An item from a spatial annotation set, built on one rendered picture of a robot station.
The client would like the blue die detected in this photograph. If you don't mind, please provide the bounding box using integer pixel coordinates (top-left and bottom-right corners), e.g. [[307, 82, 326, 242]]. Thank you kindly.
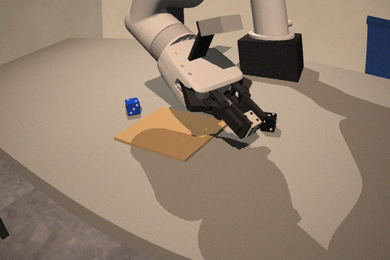
[[125, 98, 140, 116]]

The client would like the tan square mat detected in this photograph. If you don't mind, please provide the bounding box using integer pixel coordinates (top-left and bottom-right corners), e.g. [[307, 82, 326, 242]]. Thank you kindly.
[[114, 107, 227, 162]]

